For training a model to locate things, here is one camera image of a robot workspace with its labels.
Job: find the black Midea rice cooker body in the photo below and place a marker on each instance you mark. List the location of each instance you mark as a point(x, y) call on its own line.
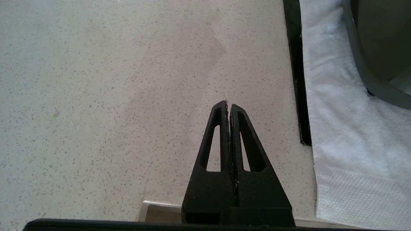
point(382, 38)

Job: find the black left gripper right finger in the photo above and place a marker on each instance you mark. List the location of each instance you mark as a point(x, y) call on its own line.
point(266, 199)

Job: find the black flat strip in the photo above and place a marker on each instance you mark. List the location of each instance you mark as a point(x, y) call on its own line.
point(297, 64)

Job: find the white cloth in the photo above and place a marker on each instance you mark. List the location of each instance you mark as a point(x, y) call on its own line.
point(346, 128)

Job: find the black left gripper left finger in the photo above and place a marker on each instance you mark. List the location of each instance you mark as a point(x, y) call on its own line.
point(208, 199)

